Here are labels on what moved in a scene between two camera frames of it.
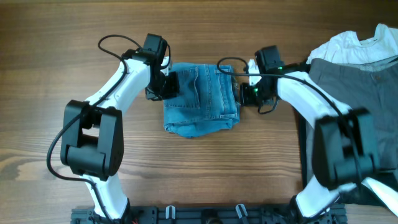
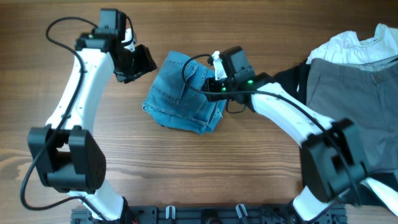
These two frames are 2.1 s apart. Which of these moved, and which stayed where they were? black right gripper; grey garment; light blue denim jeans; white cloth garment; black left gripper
Moved: light blue denim jeans; black right gripper; black left gripper
Stayed: white cloth garment; grey garment
